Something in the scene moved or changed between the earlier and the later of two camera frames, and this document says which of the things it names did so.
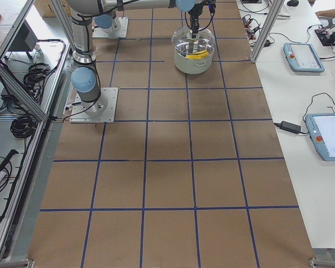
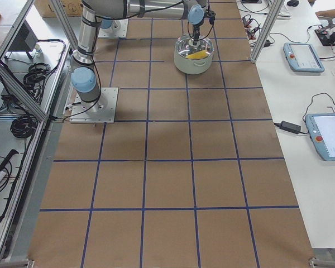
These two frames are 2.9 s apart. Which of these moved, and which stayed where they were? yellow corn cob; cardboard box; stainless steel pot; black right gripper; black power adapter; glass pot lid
Moved: black right gripper; glass pot lid
Stayed: yellow corn cob; stainless steel pot; cardboard box; black power adapter
